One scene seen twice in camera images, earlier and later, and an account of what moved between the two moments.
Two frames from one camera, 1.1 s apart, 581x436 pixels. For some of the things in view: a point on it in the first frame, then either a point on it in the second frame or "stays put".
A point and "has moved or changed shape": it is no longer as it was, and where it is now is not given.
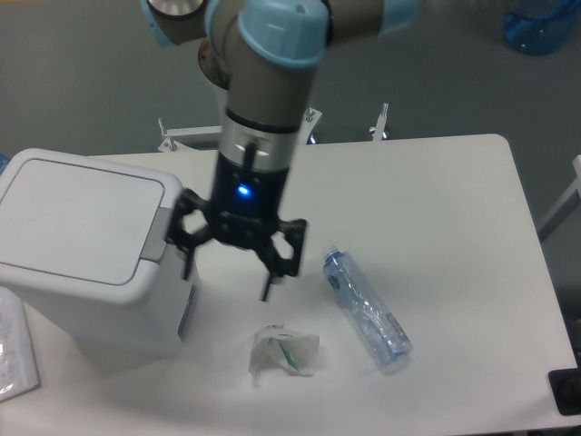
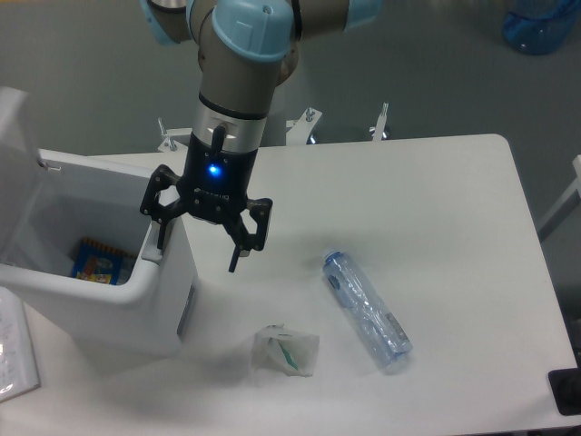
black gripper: (246, 201) to (214, 186)
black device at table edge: (566, 388) stays put
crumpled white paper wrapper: (275, 349) stays put
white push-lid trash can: (85, 248) has moved or changed shape
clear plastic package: (19, 371) stays put
